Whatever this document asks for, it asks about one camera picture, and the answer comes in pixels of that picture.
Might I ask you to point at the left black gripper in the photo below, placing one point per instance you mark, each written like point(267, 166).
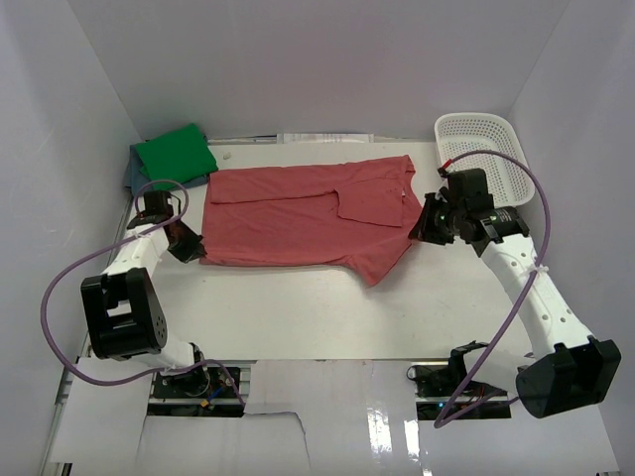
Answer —
point(193, 248)

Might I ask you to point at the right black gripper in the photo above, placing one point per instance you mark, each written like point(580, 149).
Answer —
point(423, 230)

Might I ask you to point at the red t-shirt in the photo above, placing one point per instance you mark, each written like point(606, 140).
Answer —
point(355, 215)

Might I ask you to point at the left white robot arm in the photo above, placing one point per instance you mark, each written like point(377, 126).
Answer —
point(124, 316)

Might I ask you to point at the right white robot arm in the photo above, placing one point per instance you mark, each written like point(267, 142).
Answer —
point(568, 367)

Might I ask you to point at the blue folded t-shirt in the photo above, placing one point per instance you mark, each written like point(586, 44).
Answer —
point(134, 178)

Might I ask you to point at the white plastic basket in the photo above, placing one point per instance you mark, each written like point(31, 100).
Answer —
point(492, 145)

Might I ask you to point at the green folded t-shirt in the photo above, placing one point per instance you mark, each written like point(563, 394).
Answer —
point(179, 155)

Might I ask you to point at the white paper sheets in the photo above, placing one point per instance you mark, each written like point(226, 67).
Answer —
point(324, 138)

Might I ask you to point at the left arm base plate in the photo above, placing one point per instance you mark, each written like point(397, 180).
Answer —
point(204, 392)

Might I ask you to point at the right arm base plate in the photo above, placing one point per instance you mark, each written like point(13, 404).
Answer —
point(434, 387)

